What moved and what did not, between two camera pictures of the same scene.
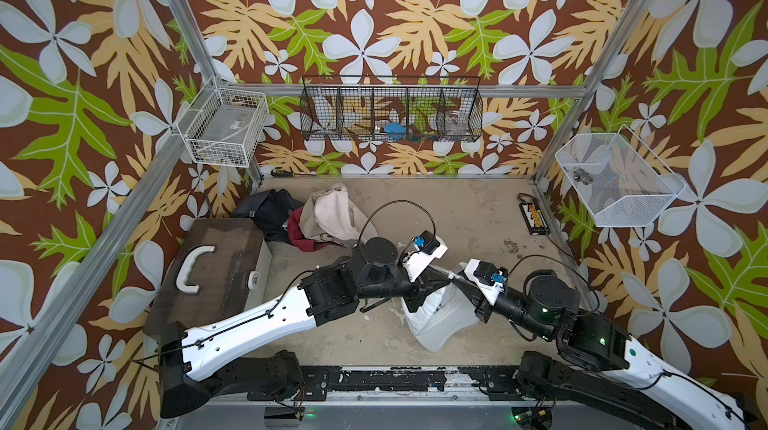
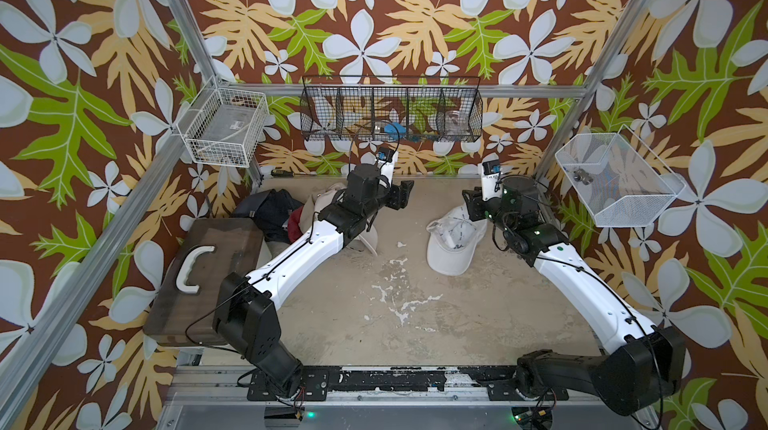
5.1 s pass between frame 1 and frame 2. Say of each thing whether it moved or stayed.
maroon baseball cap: stayed
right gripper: moved
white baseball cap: moved
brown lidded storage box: stayed
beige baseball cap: stayed
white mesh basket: stayed
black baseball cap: stayed
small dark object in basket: stayed
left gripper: moved
